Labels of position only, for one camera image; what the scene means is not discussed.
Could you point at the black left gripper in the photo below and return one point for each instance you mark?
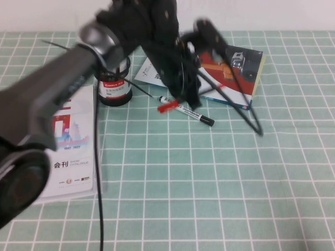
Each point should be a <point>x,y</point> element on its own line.
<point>172,70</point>

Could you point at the red black marker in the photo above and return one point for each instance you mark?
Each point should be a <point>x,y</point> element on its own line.
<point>167,106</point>

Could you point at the black mesh pen holder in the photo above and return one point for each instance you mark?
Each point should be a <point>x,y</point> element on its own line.
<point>115,91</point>

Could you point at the white marker black cap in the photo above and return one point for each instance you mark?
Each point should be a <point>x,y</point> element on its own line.
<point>191,112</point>

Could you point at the black zip tie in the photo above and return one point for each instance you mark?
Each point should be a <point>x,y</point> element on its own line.
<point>140,89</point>
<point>56,45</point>

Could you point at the white red robot book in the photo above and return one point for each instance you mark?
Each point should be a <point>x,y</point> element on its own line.
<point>243,78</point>

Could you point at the white zip tie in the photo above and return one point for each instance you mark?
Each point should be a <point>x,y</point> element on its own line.
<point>98,56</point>

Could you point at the green checked tablecloth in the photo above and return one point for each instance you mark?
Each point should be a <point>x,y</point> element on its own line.
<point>261,170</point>

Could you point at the white show catalogue booklet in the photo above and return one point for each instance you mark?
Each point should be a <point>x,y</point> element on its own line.
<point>76,170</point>

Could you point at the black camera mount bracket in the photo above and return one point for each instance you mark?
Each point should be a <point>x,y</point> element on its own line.
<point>188,38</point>

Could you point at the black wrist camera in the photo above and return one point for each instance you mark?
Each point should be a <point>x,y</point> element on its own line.
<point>209,31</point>

